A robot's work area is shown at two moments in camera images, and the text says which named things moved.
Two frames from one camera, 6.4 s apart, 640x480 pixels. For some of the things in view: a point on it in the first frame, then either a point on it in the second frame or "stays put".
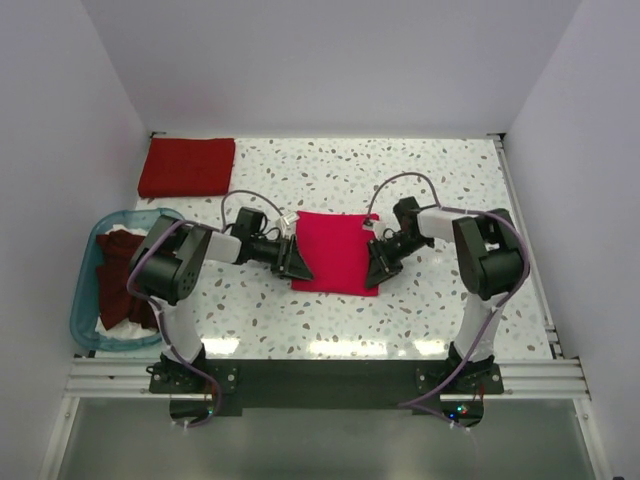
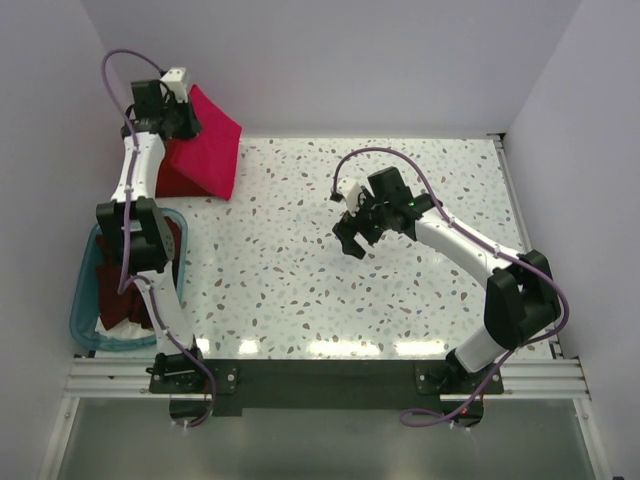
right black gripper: x=378 y=272 to x=346 y=235
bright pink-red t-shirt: x=334 y=250 to x=211 y=157
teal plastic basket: x=85 y=309 stays put
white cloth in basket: x=124 y=330 stays put
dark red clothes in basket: x=115 y=252 stays put
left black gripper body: x=267 y=251 to x=181 y=118
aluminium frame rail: x=112 y=378 stays put
